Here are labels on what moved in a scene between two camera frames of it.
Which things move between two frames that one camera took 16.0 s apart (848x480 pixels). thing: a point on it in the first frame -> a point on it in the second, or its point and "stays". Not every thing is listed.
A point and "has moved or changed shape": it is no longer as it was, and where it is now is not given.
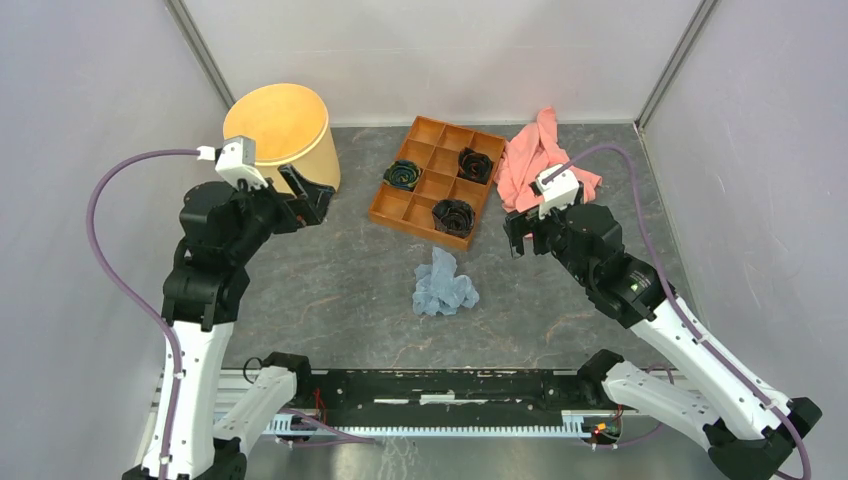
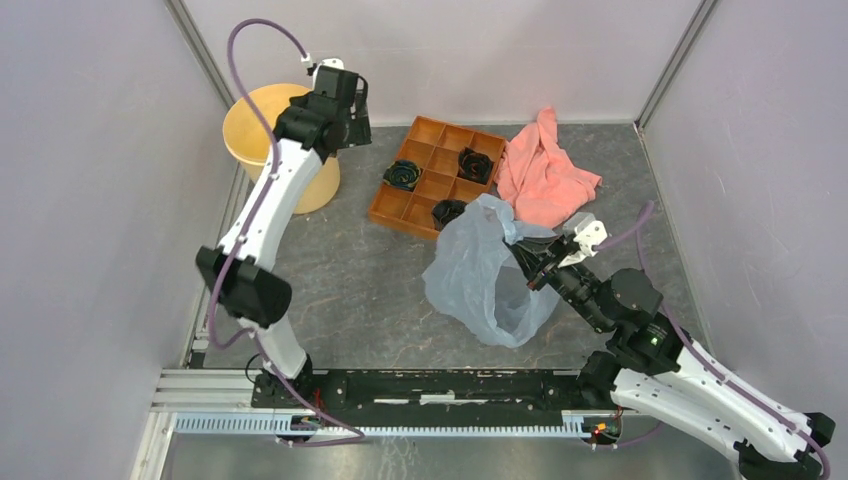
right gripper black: x=519 y=224 -> x=539 y=257
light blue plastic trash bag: x=439 y=289 has moved or changed shape
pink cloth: x=531 y=152 stays
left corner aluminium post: x=188 y=27 stays
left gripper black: x=295 y=212 -> x=359 y=132
